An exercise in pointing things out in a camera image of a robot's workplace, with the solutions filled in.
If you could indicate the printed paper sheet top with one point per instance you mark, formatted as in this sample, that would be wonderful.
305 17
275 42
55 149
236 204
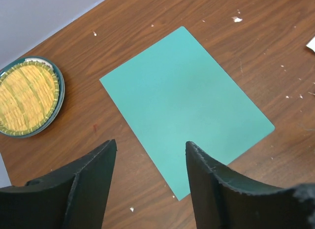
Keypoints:
311 44

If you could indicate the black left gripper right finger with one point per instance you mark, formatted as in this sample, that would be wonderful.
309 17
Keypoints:
225 199

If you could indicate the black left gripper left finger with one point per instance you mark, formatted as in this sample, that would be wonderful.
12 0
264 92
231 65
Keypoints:
71 197

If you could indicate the teal file folder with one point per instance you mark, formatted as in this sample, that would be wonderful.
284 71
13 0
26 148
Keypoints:
174 92

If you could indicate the green plate with woven mat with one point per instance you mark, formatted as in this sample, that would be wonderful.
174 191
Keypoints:
32 91

